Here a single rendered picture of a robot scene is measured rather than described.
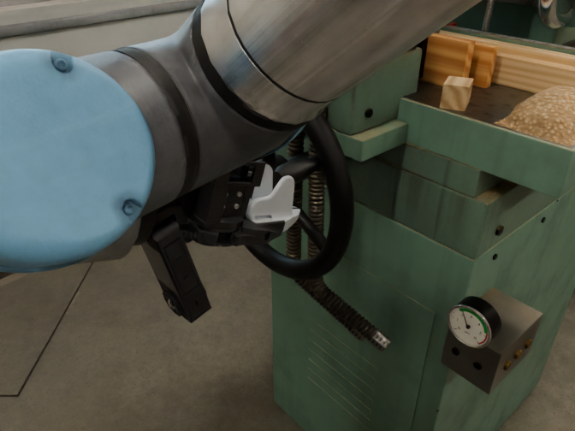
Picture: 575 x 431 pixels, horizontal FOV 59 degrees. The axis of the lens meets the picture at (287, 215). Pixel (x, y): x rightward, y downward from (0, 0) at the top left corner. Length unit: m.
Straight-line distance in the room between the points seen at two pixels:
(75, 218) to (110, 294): 1.60
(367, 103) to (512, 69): 0.24
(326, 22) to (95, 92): 0.10
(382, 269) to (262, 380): 0.71
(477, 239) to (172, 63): 0.52
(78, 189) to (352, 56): 0.13
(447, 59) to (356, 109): 0.18
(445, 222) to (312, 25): 0.53
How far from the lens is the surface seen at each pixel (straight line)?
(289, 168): 0.54
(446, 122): 0.68
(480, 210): 0.70
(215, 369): 1.51
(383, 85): 0.68
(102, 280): 1.89
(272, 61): 0.25
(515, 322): 0.80
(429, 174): 0.72
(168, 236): 0.43
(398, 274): 0.83
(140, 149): 0.24
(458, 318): 0.71
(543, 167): 0.64
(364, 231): 0.84
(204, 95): 0.28
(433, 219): 0.74
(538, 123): 0.64
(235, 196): 0.46
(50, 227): 0.22
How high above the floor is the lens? 1.12
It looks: 32 degrees down
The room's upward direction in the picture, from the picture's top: straight up
